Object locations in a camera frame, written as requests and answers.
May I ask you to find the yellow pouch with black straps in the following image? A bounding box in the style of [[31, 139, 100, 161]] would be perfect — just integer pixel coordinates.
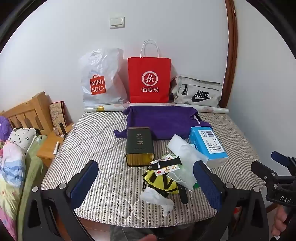
[[142, 170, 180, 198]]

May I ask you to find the white tissue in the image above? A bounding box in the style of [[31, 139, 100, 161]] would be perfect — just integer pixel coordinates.
[[140, 187, 174, 216]]

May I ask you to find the purple plush toy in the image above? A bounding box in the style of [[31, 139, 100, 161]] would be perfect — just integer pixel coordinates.
[[0, 115, 12, 141]]

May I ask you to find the wooden headboard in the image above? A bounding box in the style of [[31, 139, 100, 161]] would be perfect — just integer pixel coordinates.
[[0, 91, 55, 137]]

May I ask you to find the brown wooden door frame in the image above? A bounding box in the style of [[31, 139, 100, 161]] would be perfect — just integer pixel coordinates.
[[225, 0, 239, 112]]

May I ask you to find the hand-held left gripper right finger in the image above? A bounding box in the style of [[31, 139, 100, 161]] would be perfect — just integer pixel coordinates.
[[193, 160, 270, 241]]

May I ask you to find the red paper bag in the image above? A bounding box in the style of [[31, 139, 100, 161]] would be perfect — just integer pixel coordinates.
[[128, 39, 172, 104]]

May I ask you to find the striped mattress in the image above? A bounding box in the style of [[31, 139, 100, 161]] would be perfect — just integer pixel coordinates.
[[40, 108, 267, 227]]

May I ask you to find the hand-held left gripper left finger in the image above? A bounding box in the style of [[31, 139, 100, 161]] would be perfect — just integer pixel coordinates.
[[22, 160, 100, 241]]

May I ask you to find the white spotted pillow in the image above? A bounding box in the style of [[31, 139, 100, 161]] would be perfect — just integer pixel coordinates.
[[8, 127, 38, 152]]

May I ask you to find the colourful printed quilt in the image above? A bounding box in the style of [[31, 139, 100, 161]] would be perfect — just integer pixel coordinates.
[[0, 139, 26, 240]]

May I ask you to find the white light switch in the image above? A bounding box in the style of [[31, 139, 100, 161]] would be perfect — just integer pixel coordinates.
[[110, 15, 125, 29]]

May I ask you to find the dark green tin box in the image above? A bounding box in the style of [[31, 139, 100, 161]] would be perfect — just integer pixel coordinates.
[[125, 126, 155, 167]]

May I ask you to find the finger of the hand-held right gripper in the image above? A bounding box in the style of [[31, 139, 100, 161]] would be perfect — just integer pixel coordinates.
[[251, 161, 279, 186], [271, 151, 296, 173]]

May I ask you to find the white plastic shopping bag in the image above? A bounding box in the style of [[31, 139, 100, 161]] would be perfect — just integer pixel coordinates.
[[80, 47, 129, 108]]

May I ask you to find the blue cardboard box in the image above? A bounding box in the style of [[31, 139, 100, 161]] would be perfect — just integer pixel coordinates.
[[189, 126, 229, 169]]

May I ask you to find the rolled paper poster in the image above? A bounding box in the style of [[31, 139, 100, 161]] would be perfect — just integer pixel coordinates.
[[84, 102, 229, 115]]

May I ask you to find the fruit print sachet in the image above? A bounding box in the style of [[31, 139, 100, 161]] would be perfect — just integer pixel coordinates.
[[150, 154, 182, 177]]

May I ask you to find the patterned brown notebook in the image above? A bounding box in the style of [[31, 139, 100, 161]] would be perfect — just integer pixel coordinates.
[[49, 101, 68, 130]]

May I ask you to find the black watch strap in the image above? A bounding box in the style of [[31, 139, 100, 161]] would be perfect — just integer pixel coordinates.
[[147, 157, 183, 171], [179, 183, 189, 205]]

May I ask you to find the person's right hand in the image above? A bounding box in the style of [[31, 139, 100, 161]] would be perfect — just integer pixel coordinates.
[[272, 206, 293, 237]]

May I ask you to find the wooden nightstand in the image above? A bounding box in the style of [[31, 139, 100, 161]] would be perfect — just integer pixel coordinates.
[[36, 122, 77, 168]]

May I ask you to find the purple towel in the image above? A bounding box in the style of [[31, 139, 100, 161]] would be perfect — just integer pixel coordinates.
[[113, 105, 212, 141]]

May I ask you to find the grey waist bag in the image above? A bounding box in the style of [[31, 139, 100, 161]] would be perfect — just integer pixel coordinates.
[[170, 74, 223, 108]]

